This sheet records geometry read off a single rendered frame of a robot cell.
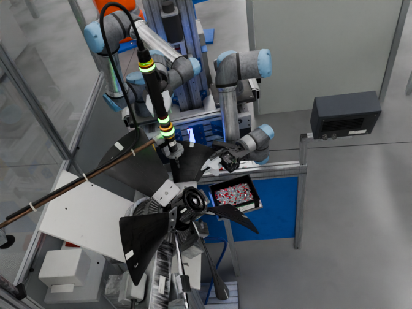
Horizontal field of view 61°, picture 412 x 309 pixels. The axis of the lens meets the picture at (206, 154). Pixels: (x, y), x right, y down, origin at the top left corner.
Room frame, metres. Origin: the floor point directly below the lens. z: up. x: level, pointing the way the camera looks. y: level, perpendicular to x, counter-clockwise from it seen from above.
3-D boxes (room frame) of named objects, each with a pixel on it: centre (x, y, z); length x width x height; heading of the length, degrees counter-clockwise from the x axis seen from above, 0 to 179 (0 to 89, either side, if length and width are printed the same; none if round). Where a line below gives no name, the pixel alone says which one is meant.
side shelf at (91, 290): (0.88, 0.67, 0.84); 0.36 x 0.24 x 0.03; 170
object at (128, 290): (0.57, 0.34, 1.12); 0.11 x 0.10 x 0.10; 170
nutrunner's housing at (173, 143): (0.90, 0.11, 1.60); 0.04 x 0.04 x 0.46
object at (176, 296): (0.57, 0.24, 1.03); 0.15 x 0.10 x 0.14; 80
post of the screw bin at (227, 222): (1.06, -0.03, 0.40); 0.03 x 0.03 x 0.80; 5
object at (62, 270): (0.81, 0.71, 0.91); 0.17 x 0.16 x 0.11; 80
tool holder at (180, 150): (0.89, 0.12, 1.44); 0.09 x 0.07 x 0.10; 115
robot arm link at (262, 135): (1.10, -0.25, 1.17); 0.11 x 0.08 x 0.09; 117
